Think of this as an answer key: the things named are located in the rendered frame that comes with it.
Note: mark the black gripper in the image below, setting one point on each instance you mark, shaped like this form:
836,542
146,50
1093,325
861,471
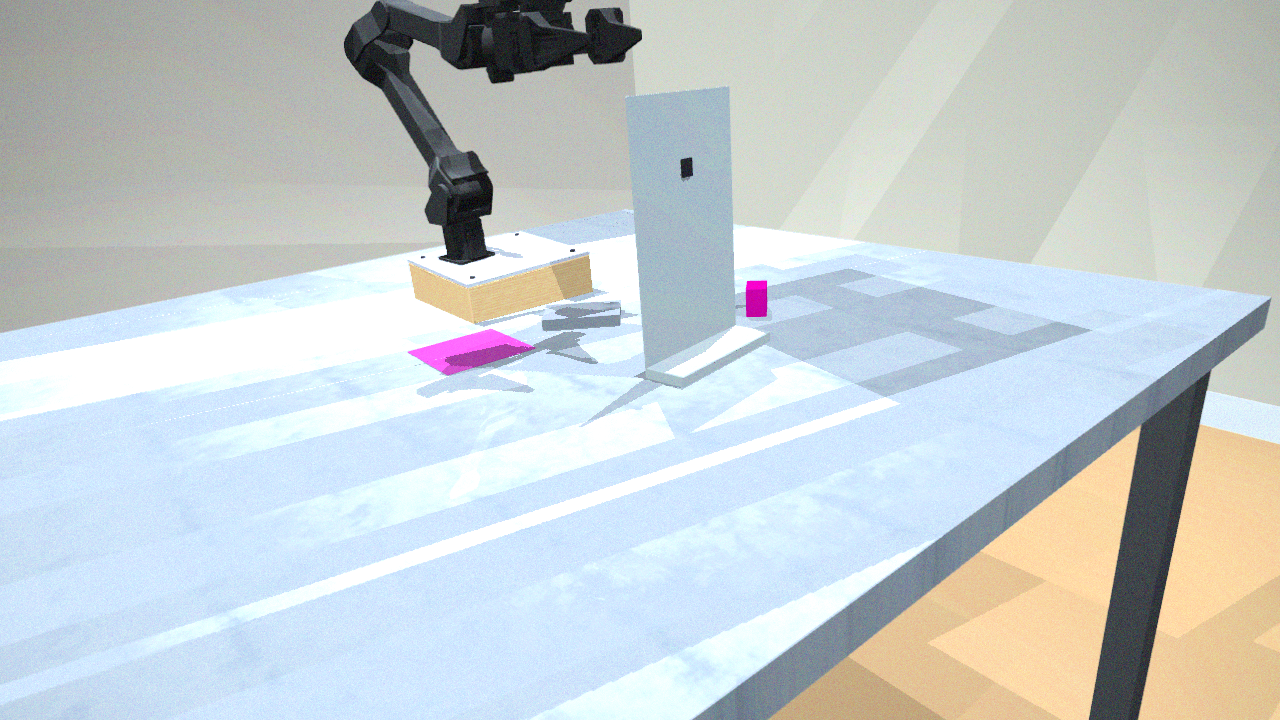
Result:
529,41

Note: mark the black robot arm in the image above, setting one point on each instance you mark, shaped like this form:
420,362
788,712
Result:
377,46

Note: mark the light grey panel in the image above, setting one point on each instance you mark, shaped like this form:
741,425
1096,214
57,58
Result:
681,176

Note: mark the magenta block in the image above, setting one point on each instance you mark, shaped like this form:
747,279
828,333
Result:
756,299

